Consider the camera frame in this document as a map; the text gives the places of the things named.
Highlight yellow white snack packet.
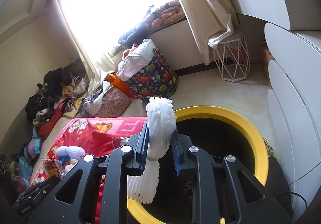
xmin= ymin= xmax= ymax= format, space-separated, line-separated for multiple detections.
xmin=41 ymin=159 xmax=63 ymax=179

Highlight yellow rimmed black trash bin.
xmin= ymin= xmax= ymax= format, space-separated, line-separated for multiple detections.
xmin=127 ymin=106 xmax=269 ymax=223

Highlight striped purple cloth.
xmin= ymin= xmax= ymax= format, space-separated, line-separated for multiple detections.
xmin=24 ymin=138 xmax=43 ymax=162

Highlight red floral bed quilt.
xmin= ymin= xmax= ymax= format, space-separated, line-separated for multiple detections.
xmin=45 ymin=118 xmax=147 ymax=223

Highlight floral pink box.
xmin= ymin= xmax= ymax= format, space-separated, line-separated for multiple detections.
xmin=93 ymin=87 xmax=132 ymax=118

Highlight pile of dark clothes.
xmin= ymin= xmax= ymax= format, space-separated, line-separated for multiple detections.
xmin=25 ymin=58 xmax=88 ymax=126

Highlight dinosaur print laundry basket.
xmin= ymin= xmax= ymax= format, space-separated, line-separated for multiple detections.
xmin=125 ymin=47 xmax=178 ymax=102

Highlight orange bag beside bed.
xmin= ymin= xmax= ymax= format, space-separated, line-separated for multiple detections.
xmin=105 ymin=73 xmax=135 ymax=98

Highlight cream curtain left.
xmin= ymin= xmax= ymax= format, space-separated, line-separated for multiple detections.
xmin=52 ymin=0 xmax=116 ymax=93

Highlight cream curtain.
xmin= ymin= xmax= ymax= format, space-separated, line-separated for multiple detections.
xmin=180 ymin=0 xmax=239 ymax=65
xmin=52 ymin=0 xmax=116 ymax=93

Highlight white clothes in basket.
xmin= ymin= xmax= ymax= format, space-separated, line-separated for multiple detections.
xmin=116 ymin=39 xmax=156 ymax=81

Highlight white dresser cabinet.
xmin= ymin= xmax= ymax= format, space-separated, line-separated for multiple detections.
xmin=232 ymin=0 xmax=320 ymax=223

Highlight dark blue jacket on sill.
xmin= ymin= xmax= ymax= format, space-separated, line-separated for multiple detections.
xmin=118 ymin=24 xmax=148 ymax=48

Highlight cream curtain right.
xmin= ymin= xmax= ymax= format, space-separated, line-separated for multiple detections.
xmin=180 ymin=0 xmax=239 ymax=65

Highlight orange patterned blanket on sill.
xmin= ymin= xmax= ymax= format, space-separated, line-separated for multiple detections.
xmin=142 ymin=0 xmax=185 ymax=31

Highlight white wire side stool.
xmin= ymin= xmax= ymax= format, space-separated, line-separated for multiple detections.
xmin=213 ymin=29 xmax=250 ymax=83

